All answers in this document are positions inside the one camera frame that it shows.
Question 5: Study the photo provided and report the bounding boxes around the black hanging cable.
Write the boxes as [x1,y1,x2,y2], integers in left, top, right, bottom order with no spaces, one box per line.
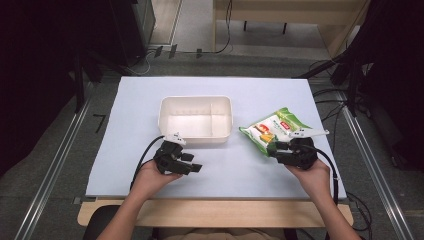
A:
[213,0,234,55]

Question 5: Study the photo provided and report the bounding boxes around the person's left hand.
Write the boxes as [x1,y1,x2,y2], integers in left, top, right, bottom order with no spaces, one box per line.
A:
[130,159,185,203]

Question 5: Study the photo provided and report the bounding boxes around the person's right hand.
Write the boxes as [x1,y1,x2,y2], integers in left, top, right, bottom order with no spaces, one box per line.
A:
[284,158,333,202]

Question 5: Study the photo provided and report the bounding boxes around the black floor cables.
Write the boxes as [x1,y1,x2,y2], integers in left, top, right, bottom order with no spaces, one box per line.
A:
[345,191,374,233]

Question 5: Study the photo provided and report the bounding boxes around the light wooden bench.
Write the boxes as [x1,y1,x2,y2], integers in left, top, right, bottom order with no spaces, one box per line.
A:
[212,0,372,58]

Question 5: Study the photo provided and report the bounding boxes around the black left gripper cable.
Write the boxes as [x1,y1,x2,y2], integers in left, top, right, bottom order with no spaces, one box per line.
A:
[129,134,166,191]

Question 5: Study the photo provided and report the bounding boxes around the green snack bag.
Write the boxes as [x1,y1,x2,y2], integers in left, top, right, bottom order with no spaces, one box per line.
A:
[238,106,313,158]

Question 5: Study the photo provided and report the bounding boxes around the black chair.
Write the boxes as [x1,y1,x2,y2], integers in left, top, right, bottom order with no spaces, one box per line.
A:
[82,204,122,240]

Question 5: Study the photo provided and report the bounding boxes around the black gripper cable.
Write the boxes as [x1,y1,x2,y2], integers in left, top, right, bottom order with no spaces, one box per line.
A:
[129,134,166,191]
[299,143,340,206]

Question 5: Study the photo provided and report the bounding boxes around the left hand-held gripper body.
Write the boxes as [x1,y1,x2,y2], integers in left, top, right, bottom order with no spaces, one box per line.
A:
[153,132,194,176]

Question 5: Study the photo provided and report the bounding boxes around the white plastic container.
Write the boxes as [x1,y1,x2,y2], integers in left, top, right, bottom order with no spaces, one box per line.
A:
[157,95,234,145]

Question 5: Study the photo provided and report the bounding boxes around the black stand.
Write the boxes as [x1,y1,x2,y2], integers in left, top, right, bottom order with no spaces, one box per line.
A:
[293,49,368,118]

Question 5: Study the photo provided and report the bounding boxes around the black cabinet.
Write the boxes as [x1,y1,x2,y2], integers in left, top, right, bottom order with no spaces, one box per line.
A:
[99,0,157,67]

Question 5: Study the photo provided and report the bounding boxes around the metal floor rail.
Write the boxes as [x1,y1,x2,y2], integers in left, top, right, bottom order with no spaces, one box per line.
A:
[13,98,93,240]
[339,105,415,240]

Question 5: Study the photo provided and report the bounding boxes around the black curtain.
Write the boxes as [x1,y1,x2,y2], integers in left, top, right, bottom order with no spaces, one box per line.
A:
[346,0,424,171]
[0,0,111,178]

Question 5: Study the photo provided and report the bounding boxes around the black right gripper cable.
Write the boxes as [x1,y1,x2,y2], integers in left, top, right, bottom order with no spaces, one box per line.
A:
[299,143,340,206]

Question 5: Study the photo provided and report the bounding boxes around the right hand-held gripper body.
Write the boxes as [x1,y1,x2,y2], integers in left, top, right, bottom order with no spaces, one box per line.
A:
[275,128,331,171]

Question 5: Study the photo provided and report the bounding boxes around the wooden table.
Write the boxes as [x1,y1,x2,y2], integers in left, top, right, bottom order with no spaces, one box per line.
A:
[77,198,354,229]

